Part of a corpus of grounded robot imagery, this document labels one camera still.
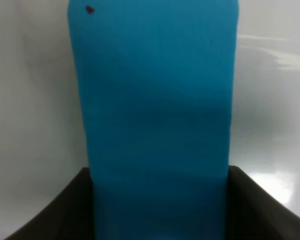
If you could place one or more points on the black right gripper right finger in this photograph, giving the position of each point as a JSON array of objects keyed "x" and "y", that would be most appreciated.
[{"x": 252, "y": 214}]

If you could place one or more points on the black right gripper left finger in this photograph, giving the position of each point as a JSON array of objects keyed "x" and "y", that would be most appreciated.
[{"x": 68, "y": 217}]

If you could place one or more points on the whiteboard with aluminium frame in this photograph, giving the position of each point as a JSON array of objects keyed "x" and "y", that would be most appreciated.
[{"x": 42, "y": 144}]

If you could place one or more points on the blue whiteboard eraser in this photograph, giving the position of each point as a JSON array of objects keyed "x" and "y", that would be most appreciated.
[{"x": 155, "y": 81}]

